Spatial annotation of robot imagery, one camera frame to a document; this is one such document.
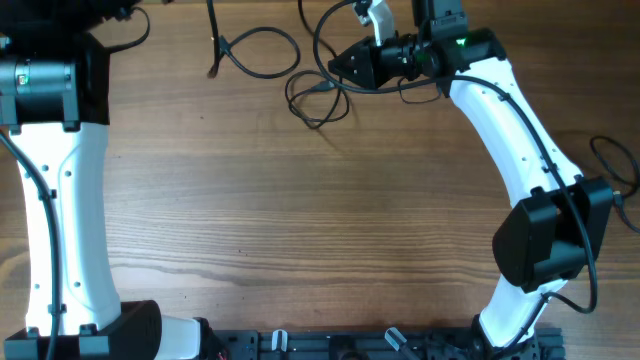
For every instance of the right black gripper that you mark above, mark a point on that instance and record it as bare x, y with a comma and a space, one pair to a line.
367, 55

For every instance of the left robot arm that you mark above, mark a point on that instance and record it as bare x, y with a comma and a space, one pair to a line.
55, 123

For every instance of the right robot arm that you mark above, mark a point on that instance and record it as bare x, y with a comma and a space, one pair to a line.
558, 217

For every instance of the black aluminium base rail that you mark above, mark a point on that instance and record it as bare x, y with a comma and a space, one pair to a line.
432, 344

